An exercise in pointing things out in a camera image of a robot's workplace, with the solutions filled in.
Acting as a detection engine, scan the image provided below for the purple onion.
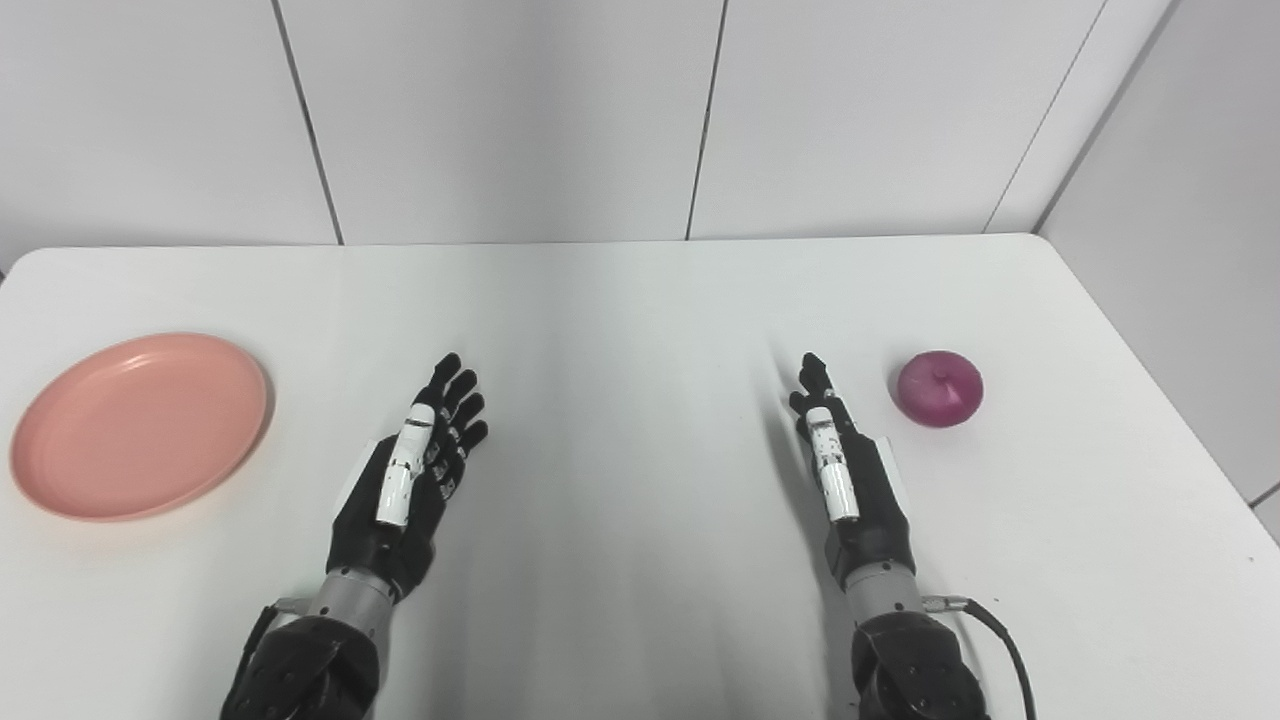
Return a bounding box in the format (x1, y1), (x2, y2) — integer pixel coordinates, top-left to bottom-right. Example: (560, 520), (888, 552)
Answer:
(894, 350), (984, 429)

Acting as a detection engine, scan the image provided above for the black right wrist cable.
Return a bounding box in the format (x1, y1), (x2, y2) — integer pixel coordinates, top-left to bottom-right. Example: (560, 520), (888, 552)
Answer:
(922, 594), (1038, 720)

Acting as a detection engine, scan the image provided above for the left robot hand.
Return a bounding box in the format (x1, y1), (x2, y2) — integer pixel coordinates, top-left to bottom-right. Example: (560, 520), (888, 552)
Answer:
(327, 352), (490, 604)

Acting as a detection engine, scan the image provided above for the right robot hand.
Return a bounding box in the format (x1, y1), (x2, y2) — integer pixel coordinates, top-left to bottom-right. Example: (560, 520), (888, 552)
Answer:
(788, 352), (917, 587)

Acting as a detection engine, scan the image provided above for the pink plate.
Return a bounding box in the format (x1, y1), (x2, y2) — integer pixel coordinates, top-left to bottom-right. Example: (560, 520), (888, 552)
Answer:
(10, 333), (271, 523)

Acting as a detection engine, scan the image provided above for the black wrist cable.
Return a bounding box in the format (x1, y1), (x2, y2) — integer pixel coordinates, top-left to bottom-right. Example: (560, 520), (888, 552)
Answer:
(236, 597), (319, 689)
(922, 594), (1038, 720)

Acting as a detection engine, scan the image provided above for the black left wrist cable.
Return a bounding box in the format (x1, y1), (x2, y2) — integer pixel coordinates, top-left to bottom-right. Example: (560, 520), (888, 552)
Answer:
(236, 597), (319, 689)

